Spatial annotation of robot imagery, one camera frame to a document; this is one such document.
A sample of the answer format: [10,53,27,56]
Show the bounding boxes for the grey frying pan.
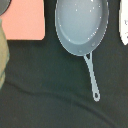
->
[55,0,109,102]

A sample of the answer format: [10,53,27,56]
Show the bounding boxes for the white fish toy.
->
[118,6,128,46]

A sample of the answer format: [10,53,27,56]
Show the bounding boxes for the beige woven placemat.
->
[0,19,9,89]

